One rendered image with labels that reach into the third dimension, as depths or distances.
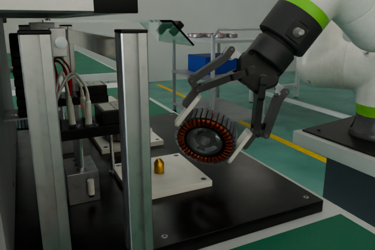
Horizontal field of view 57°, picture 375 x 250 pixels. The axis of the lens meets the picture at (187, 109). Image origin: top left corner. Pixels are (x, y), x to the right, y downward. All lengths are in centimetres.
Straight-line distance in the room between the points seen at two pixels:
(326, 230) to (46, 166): 42
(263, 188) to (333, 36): 52
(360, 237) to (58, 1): 51
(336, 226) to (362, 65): 49
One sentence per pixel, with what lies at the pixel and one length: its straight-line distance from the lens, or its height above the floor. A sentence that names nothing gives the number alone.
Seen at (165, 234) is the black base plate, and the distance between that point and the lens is 52.
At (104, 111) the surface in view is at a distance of 57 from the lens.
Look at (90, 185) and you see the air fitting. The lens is 59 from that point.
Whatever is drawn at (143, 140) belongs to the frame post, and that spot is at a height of 93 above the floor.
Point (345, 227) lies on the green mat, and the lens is 62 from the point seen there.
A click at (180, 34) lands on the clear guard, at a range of 82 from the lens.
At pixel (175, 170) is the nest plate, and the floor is 78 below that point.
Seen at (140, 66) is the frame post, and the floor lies 101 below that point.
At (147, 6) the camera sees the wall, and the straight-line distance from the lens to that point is 624.
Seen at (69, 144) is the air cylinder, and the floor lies 79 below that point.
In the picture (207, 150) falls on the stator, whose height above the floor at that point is 83.
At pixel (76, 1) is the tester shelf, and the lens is 36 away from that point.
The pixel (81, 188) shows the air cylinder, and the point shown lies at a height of 80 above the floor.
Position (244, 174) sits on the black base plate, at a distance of 70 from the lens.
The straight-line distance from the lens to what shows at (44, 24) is 74.
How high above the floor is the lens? 106
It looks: 14 degrees down
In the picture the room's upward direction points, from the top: straight up
